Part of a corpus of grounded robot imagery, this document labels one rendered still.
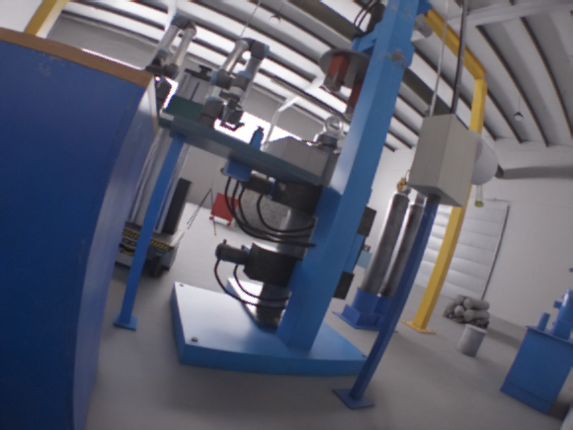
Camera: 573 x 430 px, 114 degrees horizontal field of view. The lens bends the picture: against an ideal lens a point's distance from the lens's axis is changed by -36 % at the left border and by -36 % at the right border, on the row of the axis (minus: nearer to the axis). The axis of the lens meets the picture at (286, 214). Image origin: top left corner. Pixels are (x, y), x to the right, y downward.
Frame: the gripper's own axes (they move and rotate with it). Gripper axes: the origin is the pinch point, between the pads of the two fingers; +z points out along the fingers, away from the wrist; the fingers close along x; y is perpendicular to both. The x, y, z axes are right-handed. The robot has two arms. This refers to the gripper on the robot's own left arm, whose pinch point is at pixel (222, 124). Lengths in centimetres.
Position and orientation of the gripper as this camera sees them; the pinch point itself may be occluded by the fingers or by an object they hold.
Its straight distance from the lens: 163.3
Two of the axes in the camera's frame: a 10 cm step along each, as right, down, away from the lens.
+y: 8.5, 3.1, 4.3
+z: -3.4, 9.4, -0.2
